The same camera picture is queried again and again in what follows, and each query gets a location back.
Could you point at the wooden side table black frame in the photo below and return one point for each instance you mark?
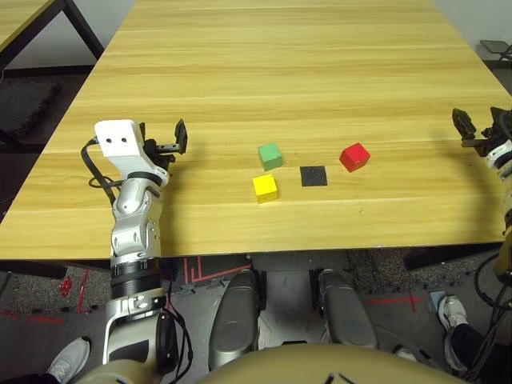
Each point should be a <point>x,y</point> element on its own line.
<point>24,20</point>

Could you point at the black floor mat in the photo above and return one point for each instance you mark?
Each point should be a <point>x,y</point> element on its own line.
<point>24,106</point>

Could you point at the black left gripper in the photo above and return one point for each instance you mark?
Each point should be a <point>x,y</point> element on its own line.
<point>160,154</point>

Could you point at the black stand with tray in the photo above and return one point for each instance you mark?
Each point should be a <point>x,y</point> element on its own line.
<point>496,48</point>

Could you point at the small blue grey box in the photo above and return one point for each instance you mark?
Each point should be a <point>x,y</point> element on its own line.
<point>437,301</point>

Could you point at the bystander dark trouser leg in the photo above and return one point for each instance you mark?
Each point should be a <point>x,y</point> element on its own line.
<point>466,344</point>

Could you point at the grey robot left foot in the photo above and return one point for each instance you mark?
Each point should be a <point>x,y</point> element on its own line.
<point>234,320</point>

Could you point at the red tape cross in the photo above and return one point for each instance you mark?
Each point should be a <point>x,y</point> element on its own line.
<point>411,300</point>

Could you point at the red tape lines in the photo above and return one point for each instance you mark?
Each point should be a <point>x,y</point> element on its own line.
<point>196,272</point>

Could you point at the black square pad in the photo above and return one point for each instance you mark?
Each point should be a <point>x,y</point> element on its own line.
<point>313,176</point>

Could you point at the grey robot right foot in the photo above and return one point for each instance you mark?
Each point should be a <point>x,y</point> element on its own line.
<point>346,312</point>

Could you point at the green wooden block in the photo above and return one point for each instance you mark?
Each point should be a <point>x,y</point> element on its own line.
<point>270,156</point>

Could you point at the bystander white grey sneaker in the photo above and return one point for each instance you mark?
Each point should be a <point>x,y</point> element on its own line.
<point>68,360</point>

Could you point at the red wooden block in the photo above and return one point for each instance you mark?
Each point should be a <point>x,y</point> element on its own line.
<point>354,157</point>

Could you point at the yellow wooden block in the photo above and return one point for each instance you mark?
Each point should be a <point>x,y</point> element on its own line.
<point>265,188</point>

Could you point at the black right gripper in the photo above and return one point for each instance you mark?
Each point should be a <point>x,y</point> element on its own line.
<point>494,138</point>

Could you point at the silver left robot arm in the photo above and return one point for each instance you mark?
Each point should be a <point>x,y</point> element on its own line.
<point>136,224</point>

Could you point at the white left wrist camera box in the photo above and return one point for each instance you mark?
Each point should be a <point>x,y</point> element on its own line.
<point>118,140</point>

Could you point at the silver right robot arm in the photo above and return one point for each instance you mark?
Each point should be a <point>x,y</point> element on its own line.
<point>502,160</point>

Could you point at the grey robot foot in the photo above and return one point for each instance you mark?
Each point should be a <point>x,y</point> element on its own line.
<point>346,312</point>
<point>234,320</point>

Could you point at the tan robot torso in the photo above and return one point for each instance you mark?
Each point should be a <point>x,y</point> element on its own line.
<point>320,368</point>

